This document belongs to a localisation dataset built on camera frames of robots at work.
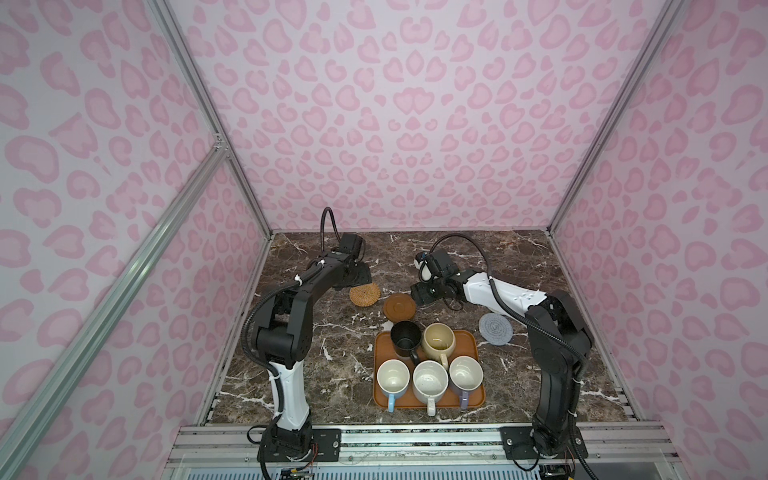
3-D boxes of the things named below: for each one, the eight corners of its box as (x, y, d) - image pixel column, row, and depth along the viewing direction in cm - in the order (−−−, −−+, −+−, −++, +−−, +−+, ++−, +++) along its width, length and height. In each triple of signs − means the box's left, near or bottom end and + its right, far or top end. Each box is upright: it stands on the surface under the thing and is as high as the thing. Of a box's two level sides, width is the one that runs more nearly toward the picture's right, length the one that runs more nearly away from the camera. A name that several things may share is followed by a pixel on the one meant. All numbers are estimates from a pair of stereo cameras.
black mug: (390, 369, 87) (390, 355, 79) (391, 335, 94) (390, 320, 86) (421, 369, 87) (424, 355, 79) (419, 335, 94) (421, 320, 86)
